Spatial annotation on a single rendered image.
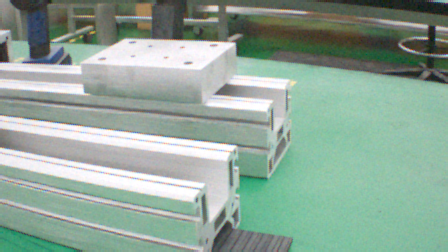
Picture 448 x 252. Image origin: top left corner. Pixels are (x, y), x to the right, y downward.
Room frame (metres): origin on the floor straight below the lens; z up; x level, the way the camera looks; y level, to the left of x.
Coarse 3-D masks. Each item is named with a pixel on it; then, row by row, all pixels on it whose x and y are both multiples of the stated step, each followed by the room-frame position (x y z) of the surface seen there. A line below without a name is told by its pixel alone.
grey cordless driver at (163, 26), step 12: (144, 0) 0.80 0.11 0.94; (156, 0) 0.84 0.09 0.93; (168, 0) 0.84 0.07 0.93; (180, 0) 0.85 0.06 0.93; (156, 12) 0.83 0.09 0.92; (168, 12) 0.83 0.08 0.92; (180, 12) 0.85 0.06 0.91; (156, 24) 0.82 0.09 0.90; (168, 24) 0.83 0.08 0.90; (180, 24) 0.85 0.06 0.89; (156, 36) 0.82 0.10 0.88; (168, 36) 0.83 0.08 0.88; (180, 36) 0.85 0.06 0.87
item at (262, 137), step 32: (0, 64) 0.80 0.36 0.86; (32, 64) 0.78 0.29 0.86; (0, 96) 0.70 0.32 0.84; (32, 96) 0.67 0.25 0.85; (64, 96) 0.64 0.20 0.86; (96, 96) 0.62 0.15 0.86; (224, 96) 0.58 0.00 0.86; (256, 96) 0.62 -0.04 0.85; (288, 96) 0.64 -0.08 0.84; (128, 128) 0.61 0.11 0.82; (160, 128) 0.59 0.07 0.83; (192, 128) 0.58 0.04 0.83; (224, 128) 0.56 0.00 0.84; (256, 128) 0.55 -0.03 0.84; (288, 128) 0.62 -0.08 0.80; (256, 160) 0.55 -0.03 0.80
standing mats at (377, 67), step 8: (272, 56) 3.61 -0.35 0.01; (280, 56) 3.60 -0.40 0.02; (288, 56) 3.59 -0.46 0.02; (296, 56) 3.59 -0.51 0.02; (304, 56) 3.58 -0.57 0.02; (312, 56) 3.58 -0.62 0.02; (320, 56) 3.57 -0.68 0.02; (328, 56) 3.56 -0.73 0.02; (336, 56) 3.56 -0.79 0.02; (304, 64) 3.41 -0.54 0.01; (312, 64) 3.39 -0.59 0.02; (320, 64) 3.39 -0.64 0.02; (328, 64) 3.38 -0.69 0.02; (336, 64) 3.38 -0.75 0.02; (344, 64) 3.37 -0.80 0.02; (352, 64) 3.37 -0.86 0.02; (360, 64) 3.37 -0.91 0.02; (368, 64) 3.36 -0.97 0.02; (376, 64) 3.36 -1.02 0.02; (384, 64) 3.35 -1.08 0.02; (392, 64) 3.35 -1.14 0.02; (400, 64) 3.34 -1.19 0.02; (408, 64) 3.34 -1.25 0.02; (368, 72) 3.20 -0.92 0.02; (376, 72) 3.19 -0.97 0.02; (432, 80) 3.01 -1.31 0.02
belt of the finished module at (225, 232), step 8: (224, 232) 0.43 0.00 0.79; (232, 232) 0.43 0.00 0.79; (240, 232) 0.43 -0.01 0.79; (248, 232) 0.43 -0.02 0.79; (256, 232) 0.43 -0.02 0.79; (216, 240) 0.42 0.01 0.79; (224, 240) 0.42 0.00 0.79; (232, 240) 0.42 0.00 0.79; (240, 240) 0.41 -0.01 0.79; (248, 240) 0.41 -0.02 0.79; (256, 240) 0.41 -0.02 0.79; (264, 240) 0.41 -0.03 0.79; (272, 240) 0.41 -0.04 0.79; (280, 240) 0.41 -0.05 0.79; (288, 240) 0.41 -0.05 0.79; (216, 248) 0.40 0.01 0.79; (224, 248) 0.40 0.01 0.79; (232, 248) 0.40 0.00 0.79; (240, 248) 0.40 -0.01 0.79; (248, 248) 0.40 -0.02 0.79; (256, 248) 0.40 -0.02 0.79; (264, 248) 0.40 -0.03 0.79; (272, 248) 0.40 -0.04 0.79; (280, 248) 0.40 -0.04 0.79; (288, 248) 0.40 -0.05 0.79
